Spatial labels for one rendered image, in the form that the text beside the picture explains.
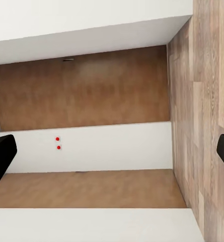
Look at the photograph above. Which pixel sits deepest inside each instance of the sliding door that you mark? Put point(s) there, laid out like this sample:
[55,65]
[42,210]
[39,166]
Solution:
[127,86]
[142,188]

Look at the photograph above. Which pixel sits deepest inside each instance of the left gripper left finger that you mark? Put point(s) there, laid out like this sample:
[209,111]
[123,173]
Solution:
[7,152]

